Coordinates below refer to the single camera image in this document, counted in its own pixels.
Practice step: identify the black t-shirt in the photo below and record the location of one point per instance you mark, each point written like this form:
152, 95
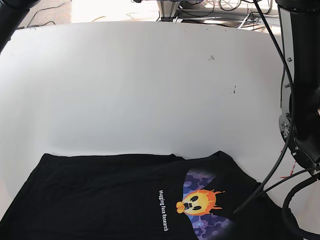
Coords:
140, 197

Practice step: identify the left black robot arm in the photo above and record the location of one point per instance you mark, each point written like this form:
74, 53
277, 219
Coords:
299, 122

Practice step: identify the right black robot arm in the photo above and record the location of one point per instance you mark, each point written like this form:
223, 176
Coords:
12, 12

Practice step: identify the red tape rectangle marking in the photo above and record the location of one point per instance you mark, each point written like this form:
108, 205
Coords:
287, 166

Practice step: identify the aluminium frame stand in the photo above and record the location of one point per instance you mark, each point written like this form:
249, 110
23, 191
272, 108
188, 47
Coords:
168, 9

